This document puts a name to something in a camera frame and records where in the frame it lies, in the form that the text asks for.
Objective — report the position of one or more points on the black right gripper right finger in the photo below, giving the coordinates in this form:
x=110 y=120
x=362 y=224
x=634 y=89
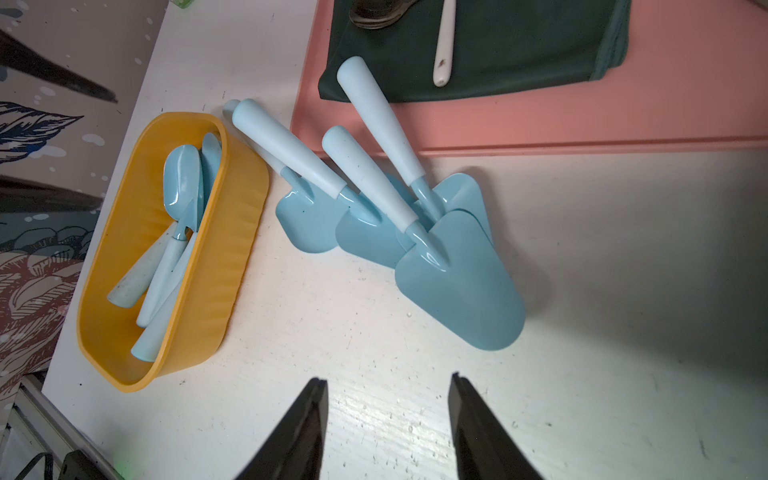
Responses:
x=483 y=448

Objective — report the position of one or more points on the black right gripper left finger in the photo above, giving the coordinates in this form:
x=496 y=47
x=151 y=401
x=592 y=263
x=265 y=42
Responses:
x=294 y=449

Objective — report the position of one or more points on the light blue shovel white handle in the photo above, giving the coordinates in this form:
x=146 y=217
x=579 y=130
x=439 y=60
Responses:
x=136 y=281

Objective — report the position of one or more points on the yellow plastic tray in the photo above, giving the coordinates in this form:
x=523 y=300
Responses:
x=105 y=332

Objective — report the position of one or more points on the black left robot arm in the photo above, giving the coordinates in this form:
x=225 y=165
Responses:
x=77 y=465

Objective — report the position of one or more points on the dark green cloth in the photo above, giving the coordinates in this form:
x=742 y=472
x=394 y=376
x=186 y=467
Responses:
x=500 y=47

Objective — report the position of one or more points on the pink cutting board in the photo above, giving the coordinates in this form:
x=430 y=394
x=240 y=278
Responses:
x=695 y=78

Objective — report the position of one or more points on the dark metal spoon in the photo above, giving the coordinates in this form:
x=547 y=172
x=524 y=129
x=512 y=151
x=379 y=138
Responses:
x=378 y=14

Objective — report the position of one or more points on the white handled small spoon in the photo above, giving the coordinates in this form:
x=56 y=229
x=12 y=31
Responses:
x=445 y=45

